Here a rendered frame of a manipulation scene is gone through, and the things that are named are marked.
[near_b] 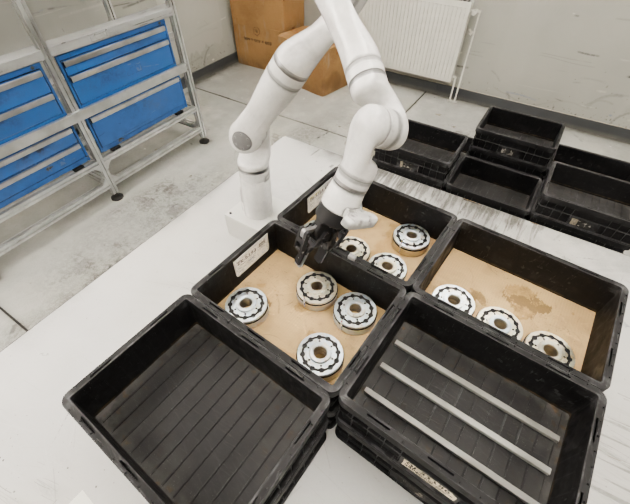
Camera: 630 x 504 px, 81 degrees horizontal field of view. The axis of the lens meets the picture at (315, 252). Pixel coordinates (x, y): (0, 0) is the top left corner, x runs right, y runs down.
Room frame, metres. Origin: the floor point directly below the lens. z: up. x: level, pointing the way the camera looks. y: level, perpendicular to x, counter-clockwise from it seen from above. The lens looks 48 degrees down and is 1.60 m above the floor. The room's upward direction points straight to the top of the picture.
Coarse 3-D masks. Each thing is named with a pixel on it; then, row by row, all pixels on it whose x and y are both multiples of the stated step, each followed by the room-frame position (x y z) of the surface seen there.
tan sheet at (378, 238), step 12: (372, 228) 0.79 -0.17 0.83; (384, 228) 0.79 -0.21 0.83; (372, 240) 0.74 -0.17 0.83; (384, 240) 0.74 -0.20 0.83; (432, 240) 0.74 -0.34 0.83; (372, 252) 0.70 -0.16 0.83; (384, 252) 0.70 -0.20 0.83; (396, 252) 0.70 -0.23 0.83; (408, 264) 0.65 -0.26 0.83; (408, 276) 0.61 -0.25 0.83
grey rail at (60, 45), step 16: (128, 16) 2.44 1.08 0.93; (144, 16) 2.45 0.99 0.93; (160, 16) 2.54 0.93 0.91; (80, 32) 2.18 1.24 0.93; (96, 32) 2.19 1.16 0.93; (112, 32) 2.26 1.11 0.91; (32, 48) 1.94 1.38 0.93; (48, 48) 1.95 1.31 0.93; (64, 48) 2.02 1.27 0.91; (0, 64) 1.76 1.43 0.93; (16, 64) 1.81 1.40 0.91
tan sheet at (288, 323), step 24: (264, 264) 0.65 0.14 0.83; (288, 264) 0.65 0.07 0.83; (264, 288) 0.57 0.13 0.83; (288, 288) 0.57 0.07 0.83; (288, 312) 0.50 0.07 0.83; (312, 312) 0.50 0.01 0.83; (384, 312) 0.50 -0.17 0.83; (264, 336) 0.43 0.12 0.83; (288, 336) 0.43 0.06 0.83; (336, 336) 0.43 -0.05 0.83; (360, 336) 0.43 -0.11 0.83
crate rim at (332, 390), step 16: (272, 224) 0.71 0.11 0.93; (336, 256) 0.60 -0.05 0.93; (368, 272) 0.54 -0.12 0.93; (192, 288) 0.50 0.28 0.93; (400, 288) 0.50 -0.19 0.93; (208, 304) 0.45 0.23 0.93; (384, 320) 0.41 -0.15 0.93; (256, 336) 0.38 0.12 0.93; (368, 336) 0.38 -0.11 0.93; (272, 352) 0.34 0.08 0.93; (304, 368) 0.31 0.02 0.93; (352, 368) 0.31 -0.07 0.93; (320, 384) 0.28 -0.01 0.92; (336, 384) 0.28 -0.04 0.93
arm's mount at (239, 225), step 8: (272, 200) 0.98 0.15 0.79; (280, 200) 0.98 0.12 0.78; (232, 208) 0.93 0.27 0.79; (240, 208) 0.93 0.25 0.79; (280, 208) 0.93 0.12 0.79; (232, 216) 0.89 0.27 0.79; (240, 216) 0.89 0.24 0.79; (272, 216) 0.89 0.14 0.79; (232, 224) 0.88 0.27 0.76; (240, 224) 0.86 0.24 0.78; (248, 224) 0.85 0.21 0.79; (256, 224) 0.85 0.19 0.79; (264, 224) 0.85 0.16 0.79; (232, 232) 0.89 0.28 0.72; (240, 232) 0.87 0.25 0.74; (248, 232) 0.85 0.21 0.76; (256, 232) 0.83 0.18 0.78
